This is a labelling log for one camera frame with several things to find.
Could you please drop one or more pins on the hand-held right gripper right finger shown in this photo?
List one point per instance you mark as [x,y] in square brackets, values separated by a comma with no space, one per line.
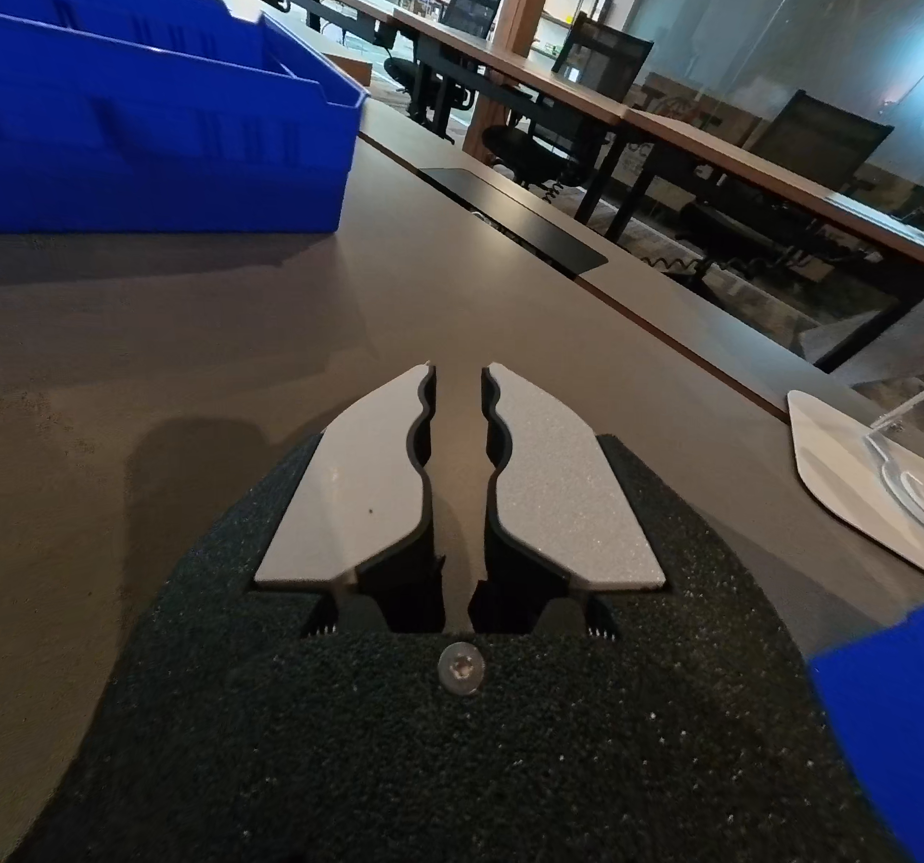
[570,495]

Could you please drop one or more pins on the black office chair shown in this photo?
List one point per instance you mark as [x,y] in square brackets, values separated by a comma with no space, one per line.
[830,141]
[606,54]
[473,4]

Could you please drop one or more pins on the blue plastic bin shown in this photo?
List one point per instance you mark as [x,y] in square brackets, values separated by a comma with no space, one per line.
[180,170]
[881,733]

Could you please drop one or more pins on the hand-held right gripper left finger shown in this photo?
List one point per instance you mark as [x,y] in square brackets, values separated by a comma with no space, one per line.
[346,502]

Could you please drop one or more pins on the wooden framed acrylic sign stand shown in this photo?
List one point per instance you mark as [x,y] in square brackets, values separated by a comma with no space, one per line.
[830,459]

